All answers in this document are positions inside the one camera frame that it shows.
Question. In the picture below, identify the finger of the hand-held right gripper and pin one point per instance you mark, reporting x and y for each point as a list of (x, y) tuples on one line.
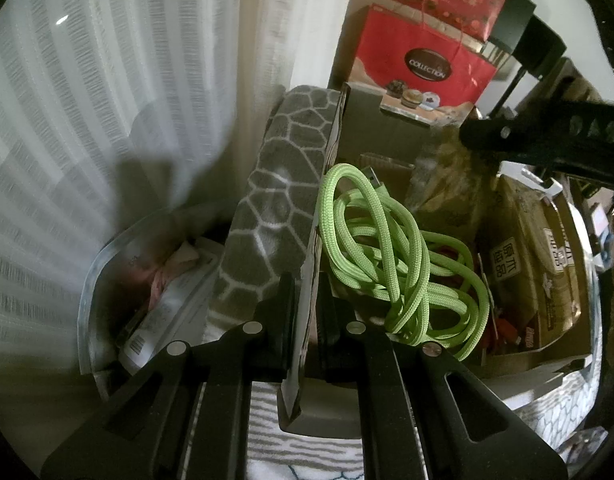
[(487, 132)]

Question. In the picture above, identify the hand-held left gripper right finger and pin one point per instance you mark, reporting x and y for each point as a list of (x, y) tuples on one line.
[(332, 340)]

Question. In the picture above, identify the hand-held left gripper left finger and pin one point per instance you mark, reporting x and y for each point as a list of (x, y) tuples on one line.
[(282, 320)]

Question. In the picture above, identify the small gold snack packet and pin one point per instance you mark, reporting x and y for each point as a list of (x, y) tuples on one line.
[(447, 190)]

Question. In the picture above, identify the cardboard tray box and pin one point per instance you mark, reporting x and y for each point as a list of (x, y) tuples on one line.
[(377, 130)]

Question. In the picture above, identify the black speaker on stand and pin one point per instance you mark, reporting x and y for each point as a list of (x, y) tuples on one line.
[(544, 45), (512, 15)]

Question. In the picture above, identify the white printed papers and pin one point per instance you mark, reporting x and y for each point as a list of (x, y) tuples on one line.
[(172, 315)]

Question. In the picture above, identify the pink cloth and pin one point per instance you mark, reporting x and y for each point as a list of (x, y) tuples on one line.
[(169, 270)]

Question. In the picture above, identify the grey white patterned blanket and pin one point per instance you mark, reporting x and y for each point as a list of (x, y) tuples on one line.
[(277, 185)]

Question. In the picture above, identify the red Collection gift bag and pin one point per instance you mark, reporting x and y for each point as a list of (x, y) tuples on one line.
[(387, 40)]

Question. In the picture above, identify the red snack packet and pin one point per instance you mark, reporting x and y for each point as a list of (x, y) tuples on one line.
[(512, 332)]

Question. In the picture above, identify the clear plastic storage bin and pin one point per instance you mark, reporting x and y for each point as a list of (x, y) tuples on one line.
[(102, 280)]

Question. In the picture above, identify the white striped curtain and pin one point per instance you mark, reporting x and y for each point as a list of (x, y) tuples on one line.
[(112, 60)]

